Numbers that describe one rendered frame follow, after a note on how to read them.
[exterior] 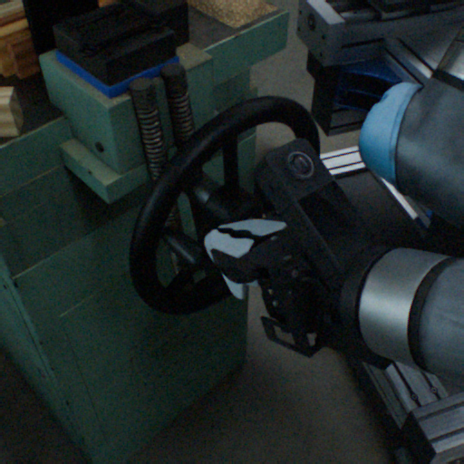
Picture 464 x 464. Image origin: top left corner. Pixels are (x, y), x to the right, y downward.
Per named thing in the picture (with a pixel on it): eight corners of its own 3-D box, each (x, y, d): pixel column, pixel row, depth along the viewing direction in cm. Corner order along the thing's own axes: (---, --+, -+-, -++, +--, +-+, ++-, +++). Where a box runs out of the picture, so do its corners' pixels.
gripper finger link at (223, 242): (200, 294, 57) (260, 318, 49) (180, 240, 54) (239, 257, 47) (224, 277, 58) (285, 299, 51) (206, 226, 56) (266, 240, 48)
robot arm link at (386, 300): (396, 296, 33) (474, 231, 37) (337, 280, 37) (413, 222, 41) (420, 397, 36) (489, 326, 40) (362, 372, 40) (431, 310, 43)
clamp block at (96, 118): (117, 178, 62) (104, 110, 56) (51, 123, 69) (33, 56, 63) (218, 122, 69) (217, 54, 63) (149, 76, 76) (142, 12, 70)
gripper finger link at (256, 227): (224, 277, 58) (285, 299, 51) (206, 226, 56) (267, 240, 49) (247, 263, 60) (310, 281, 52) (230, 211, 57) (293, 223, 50)
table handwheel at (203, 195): (363, 109, 70) (276, 294, 83) (248, 46, 80) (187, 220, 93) (199, 104, 49) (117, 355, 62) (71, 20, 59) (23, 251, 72)
